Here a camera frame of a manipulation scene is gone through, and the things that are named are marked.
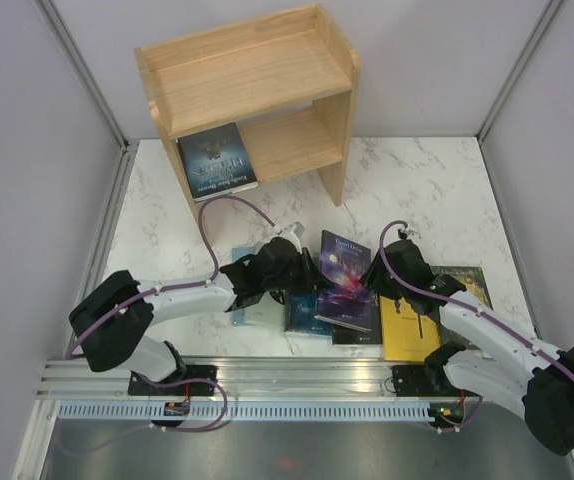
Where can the wooden two-tier shelf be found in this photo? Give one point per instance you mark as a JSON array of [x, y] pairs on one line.
[[290, 80]]

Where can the teal sea cover book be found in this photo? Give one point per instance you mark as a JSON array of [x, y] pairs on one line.
[[300, 317]]

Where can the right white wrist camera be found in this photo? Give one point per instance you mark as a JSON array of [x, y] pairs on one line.
[[405, 232]]

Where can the yellow book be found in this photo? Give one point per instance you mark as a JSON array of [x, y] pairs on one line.
[[406, 336]]

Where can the aluminium mounting rail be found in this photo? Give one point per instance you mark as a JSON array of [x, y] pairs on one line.
[[260, 378]]

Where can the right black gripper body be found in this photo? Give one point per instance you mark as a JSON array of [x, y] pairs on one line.
[[391, 287]]

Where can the right aluminium frame post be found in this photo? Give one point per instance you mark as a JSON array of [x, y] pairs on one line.
[[528, 51]]

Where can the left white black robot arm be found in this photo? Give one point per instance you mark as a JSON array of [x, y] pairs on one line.
[[111, 323]]

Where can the left aluminium frame post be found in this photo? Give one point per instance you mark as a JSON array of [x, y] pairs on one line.
[[67, 42]]

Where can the light blue book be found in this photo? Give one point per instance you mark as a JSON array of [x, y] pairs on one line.
[[240, 318]]

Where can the grey white book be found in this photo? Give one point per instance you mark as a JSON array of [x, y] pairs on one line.
[[266, 313]]

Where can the Wuthering Heights dark blue book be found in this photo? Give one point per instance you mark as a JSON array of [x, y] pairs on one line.
[[216, 162]]

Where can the Robinson Crusoe purple book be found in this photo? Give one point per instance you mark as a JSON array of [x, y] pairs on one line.
[[343, 262]]

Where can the white slotted cable duct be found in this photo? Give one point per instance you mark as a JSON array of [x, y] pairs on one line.
[[210, 410]]

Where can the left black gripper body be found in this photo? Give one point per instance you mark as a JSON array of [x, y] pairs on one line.
[[290, 281]]

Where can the aluminium frame post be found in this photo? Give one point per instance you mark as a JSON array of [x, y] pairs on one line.
[[67, 42], [528, 51]]

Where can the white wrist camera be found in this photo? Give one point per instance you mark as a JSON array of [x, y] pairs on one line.
[[405, 232], [292, 232]]

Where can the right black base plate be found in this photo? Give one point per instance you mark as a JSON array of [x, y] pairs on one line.
[[409, 380]]

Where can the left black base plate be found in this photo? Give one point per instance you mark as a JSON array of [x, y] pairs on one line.
[[196, 388]]

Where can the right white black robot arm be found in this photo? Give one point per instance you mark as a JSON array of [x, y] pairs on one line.
[[523, 374]]

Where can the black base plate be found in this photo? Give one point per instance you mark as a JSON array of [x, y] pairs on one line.
[[409, 380], [196, 388]]

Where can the black Moon and Sixpence book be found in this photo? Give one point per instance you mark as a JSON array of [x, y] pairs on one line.
[[346, 337]]

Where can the green gold fantasy book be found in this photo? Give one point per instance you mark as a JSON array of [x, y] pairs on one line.
[[472, 277]]

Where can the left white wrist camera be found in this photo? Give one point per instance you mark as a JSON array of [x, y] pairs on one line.
[[292, 232]]

